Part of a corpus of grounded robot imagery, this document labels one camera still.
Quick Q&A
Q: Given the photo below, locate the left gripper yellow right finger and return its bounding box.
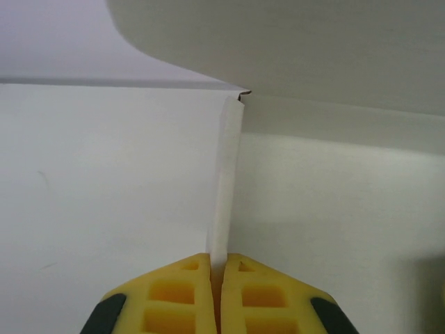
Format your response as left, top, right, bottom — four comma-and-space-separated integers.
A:
220, 253, 361, 334

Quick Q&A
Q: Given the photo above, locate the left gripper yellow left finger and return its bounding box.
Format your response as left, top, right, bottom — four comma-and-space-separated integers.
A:
79, 253, 218, 334

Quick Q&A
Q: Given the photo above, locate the white paper box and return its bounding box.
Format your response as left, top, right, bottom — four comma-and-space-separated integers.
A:
104, 0, 445, 334

